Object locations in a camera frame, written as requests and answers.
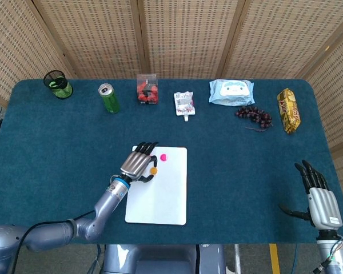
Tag dark red grape bunch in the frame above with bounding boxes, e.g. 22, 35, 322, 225
235, 106, 274, 132

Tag white rectangular board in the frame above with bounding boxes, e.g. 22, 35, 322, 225
124, 145, 188, 226

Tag black mesh pen holder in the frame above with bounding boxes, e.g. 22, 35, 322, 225
43, 70, 74, 100

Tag blue felt table cloth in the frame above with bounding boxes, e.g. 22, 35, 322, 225
0, 78, 343, 245

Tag grey robot torso base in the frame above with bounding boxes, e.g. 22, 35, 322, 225
102, 244, 226, 274

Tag yellow snack package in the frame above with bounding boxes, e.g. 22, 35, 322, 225
276, 87, 301, 135

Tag green drink can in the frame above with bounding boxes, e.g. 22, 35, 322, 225
98, 83, 121, 115

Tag woven bamboo folding screen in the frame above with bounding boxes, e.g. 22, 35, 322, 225
0, 0, 343, 237

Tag grey table leg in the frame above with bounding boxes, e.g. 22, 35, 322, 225
234, 244, 242, 274

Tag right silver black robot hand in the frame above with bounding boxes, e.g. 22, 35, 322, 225
278, 159, 343, 241

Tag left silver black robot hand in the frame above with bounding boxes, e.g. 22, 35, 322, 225
119, 141, 159, 186

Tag white spouted drink pouch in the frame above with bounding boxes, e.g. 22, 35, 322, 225
173, 91, 196, 122

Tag light blue wet wipes pack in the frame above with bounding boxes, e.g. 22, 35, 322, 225
208, 79, 256, 107

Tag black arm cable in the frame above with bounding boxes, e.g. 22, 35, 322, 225
10, 210, 97, 274

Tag clear box of red blocks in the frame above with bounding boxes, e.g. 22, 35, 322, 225
136, 74, 159, 106

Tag blue floor cable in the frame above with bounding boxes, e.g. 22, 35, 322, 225
293, 244, 301, 274

